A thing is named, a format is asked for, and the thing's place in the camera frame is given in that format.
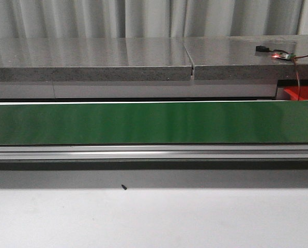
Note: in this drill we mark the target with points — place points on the green conveyor belt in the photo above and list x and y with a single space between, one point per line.
154 123

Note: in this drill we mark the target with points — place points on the black connector plug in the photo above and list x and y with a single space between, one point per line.
261 48

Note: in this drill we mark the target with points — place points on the red plastic bin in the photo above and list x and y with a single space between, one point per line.
296 93

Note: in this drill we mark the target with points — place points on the small green circuit board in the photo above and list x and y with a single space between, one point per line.
283 56

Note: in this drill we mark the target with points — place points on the grey stone countertop left slab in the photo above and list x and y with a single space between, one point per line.
93 59

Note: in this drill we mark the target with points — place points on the grey pleated curtain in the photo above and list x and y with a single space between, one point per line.
126 19

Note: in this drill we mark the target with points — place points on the aluminium conveyor frame rail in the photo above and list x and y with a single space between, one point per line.
188 152

